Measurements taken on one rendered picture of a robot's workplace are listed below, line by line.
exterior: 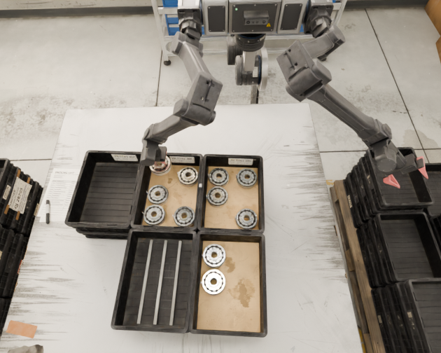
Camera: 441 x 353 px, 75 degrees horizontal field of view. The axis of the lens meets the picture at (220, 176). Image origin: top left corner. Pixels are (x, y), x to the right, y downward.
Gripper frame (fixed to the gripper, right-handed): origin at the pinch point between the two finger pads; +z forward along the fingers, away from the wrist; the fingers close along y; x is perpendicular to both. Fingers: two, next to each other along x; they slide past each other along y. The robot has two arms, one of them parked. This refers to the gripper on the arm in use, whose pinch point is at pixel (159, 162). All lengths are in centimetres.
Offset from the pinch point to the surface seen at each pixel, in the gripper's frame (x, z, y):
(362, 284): -41, 85, 122
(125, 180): -4.0, 14.2, -20.6
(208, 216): -21.7, 14.6, 24.3
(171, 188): -7.2, 14.6, 4.2
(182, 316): -66, 13, 17
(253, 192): -7.8, 15.8, 46.0
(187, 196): -11.5, 14.7, 12.9
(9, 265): -44, 64, -106
